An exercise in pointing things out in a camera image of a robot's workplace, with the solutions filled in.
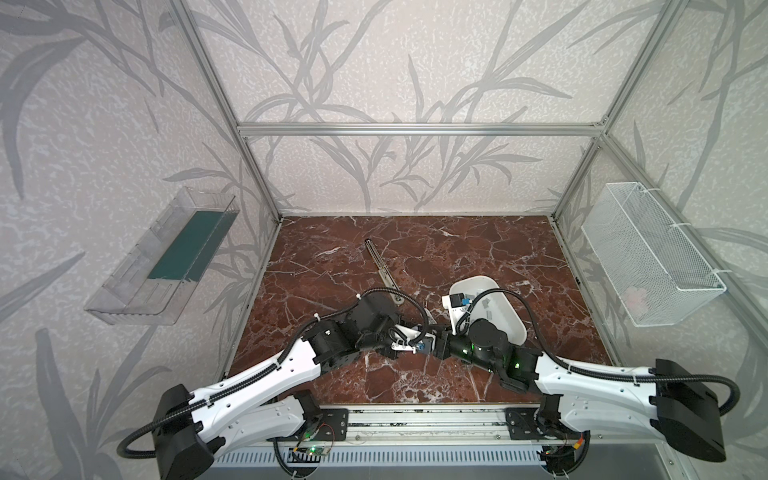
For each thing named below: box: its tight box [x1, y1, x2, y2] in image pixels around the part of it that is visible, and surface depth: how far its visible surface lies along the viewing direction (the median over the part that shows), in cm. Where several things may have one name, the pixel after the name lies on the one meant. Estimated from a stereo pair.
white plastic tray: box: [442, 276, 527, 347], surface depth 71 cm
